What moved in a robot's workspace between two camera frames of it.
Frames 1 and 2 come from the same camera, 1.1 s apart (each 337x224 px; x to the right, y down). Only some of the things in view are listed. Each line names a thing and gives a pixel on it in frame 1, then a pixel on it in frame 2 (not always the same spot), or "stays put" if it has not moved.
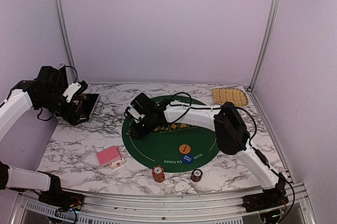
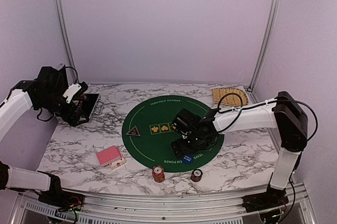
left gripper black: x=72 y=120 stays put
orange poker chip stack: x=158 y=173 stays put
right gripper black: x=138 y=132 to x=185 y=150
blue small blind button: x=187 y=159 stays put
